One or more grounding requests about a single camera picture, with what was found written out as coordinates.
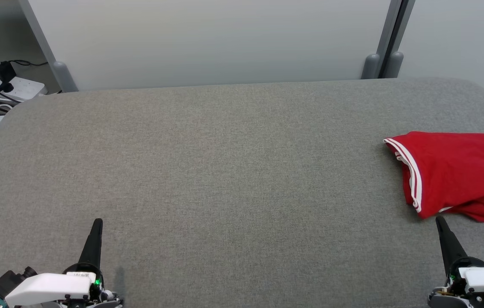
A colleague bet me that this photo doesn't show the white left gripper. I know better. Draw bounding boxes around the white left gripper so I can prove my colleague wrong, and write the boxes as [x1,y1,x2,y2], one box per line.
[5,218,124,308]

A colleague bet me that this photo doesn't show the black plug adapter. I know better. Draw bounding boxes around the black plug adapter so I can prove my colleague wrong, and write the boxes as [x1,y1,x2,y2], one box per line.
[0,61,17,94]

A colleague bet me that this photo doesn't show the red white basketball jersey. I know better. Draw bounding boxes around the red white basketball jersey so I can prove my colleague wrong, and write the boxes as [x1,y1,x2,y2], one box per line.
[383,131,484,219]

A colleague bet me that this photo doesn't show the grey partition post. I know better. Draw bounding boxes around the grey partition post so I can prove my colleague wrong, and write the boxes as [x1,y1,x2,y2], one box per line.
[384,0,416,79]
[18,0,79,93]
[361,0,403,80]

